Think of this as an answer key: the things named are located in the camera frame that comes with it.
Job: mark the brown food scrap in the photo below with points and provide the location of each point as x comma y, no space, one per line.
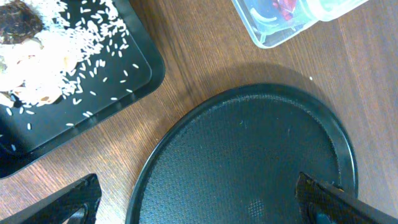
18,23

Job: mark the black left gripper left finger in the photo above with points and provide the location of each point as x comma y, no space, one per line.
75,203

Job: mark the pile of rice waste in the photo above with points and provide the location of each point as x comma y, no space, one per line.
38,71

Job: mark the red snack wrapper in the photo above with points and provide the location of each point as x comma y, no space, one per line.
285,7

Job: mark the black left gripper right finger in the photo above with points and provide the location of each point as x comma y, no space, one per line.
320,202

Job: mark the round black tray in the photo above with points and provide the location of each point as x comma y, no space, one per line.
236,157

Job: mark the black food waste bin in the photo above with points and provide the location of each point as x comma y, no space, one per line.
128,68

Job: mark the clear plastic waste bin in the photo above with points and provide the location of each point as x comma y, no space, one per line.
267,28

